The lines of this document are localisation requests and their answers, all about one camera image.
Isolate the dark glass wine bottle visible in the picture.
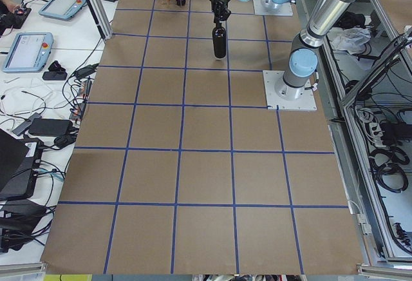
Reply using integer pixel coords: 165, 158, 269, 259
212, 23, 227, 59

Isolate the crumpled white cloth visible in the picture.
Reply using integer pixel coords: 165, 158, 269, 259
331, 28, 371, 54

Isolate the blue teach pendant far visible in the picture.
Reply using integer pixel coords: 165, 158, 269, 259
39, 0, 86, 21

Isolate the blue teach pendant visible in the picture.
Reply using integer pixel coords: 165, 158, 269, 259
2, 32, 54, 73
39, 0, 86, 21

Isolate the blue teach pendant near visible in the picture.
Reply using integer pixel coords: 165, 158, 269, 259
2, 32, 54, 73

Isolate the black power brick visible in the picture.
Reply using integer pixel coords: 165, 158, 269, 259
28, 118, 73, 137

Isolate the black laptop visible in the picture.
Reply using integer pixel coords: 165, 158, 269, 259
1, 130, 43, 200

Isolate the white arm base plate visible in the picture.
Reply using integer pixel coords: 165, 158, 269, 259
263, 70, 317, 111
253, 0, 293, 17

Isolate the aluminium frame post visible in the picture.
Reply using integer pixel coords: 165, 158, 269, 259
86, 0, 113, 40

